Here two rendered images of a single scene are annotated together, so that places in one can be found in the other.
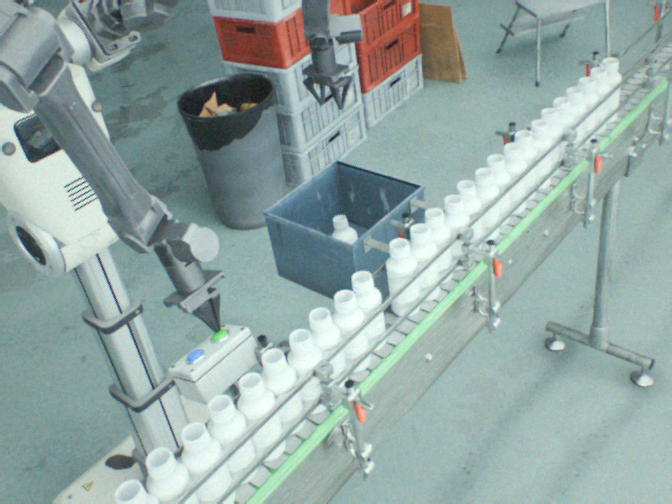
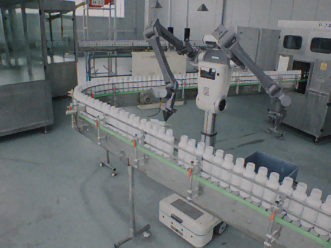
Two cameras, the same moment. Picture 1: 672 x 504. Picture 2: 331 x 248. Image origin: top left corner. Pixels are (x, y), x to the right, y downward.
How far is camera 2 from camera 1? 1.82 m
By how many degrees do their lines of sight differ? 77
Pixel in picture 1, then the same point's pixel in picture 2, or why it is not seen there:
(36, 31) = (151, 28)
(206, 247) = (163, 94)
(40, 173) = (200, 80)
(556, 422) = not seen: outside the picture
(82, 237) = (201, 101)
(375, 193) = not seen: hidden behind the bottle
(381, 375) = (155, 157)
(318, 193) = (282, 169)
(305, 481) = (132, 153)
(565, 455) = not seen: outside the picture
